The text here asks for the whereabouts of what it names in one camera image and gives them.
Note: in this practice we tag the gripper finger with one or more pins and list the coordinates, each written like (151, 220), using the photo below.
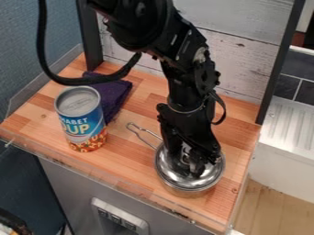
(198, 170)
(182, 158)

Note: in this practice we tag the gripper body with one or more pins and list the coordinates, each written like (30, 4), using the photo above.
(186, 128)

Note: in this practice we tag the silver pot lid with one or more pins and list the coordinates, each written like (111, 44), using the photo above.
(171, 171)

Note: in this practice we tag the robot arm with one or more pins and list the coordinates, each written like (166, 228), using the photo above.
(163, 33)

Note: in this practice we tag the silver pot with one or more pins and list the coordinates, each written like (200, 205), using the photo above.
(186, 192)

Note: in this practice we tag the purple cloth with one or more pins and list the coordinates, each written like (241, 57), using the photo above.
(114, 95)

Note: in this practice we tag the blue soup can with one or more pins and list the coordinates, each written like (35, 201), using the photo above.
(81, 122)

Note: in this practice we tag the black frame post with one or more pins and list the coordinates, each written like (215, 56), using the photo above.
(91, 33)
(278, 64)

